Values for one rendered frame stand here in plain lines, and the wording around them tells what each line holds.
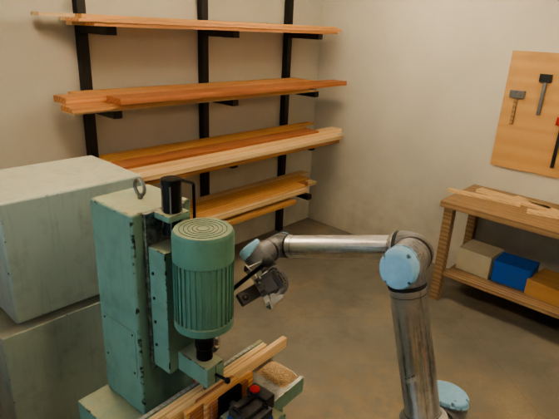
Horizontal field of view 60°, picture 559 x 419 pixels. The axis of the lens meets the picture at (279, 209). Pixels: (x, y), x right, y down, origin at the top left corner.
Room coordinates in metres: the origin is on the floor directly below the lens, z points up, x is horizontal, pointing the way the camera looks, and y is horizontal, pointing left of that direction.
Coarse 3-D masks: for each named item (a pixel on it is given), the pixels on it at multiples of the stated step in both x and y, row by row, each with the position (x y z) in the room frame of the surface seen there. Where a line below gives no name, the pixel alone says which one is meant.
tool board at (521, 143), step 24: (528, 72) 3.86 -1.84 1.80; (552, 72) 3.75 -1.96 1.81; (504, 96) 3.95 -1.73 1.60; (528, 96) 3.83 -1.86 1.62; (552, 96) 3.72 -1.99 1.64; (504, 120) 3.93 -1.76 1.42; (528, 120) 3.81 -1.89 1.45; (552, 120) 3.70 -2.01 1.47; (504, 144) 3.90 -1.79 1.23; (528, 144) 3.78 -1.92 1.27; (552, 144) 3.67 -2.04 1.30; (528, 168) 3.76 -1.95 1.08; (552, 168) 3.64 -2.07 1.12
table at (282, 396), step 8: (272, 360) 1.48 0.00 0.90; (256, 368) 1.43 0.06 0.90; (256, 376) 1.39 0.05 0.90; (264, 384) 1.35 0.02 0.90; (272, 384) 1.35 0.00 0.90; (296, 384) 1.36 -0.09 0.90; (280, 392) 1.31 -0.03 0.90; (288, 392) 1.32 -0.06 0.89; (296, 392) 1.36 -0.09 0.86; (280, 400) 1.29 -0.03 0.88; (288, 400) 1.33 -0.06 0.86; (280, 408) 1.30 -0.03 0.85
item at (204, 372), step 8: (192, 344) 1.32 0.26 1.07; (184, 352) 1.27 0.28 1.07; (192, 352) 1.28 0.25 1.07; (184, 360) 1.26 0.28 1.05; (192, 360) 1.24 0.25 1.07; (216, 360) 1.24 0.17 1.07; (184, 368) 1.26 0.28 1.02; (192, 368) 1.24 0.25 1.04; (200, 368) 1.21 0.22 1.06; (208, 368) 1.20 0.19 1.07; (216, 368) 1.23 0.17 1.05; (192, 376) 1.24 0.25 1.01; (200, 376) 1.21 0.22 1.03; (208, 376) 1.20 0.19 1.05; (208, 384) 1.20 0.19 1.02
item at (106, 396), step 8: (96, 392) 1.38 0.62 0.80; (104, 392) 1.38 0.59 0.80; (112, 392) 1.39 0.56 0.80; (80, 400) 1.34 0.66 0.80; (88, 400) 1.34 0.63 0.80; (96, 400) 1.35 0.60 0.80; (104, 400) 1.35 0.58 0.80; (112, 400) 1.35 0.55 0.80; (120, 400) 1.35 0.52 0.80; (80, 408) 1.33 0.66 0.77; (88, 408) 1.31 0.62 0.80; (96, 408) 1.31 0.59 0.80; (104, 408) 1.31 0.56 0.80; (112, 408) 1.31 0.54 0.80; (120, 408) 1.31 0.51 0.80; (128, 408) 1.31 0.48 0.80; (80, 416) 1.34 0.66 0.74; (88, 416) 1.30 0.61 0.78; (96, 416) 1.27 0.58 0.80; (104, 416) 1.28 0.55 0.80; (112, 416) 1.28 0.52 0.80; (120, 416) 1.28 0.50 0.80; (128, 416) 1.28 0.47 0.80; (136, 416) 1.28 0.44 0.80
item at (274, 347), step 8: (272, 344) 1.52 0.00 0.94; (280, 344) 1.53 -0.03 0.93; (264, 352) 1.47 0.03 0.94; (272, 352) 1.50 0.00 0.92; (248, 360) 1.42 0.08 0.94; (256, 360) 1.43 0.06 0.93; (264, 360) 1.46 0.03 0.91; (240, 368) 1.37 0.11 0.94; (248, 368) 1.40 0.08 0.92; (224, 376) 1.33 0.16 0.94; (240, 376) 1.37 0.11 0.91; (200, 392) 1.25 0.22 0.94; (192, 400) 1.21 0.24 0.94; (176, 408) 1.18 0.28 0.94; (184, 408) 1.18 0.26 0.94; (168, 416) 1.14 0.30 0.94; (176, 416) 1.15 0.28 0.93
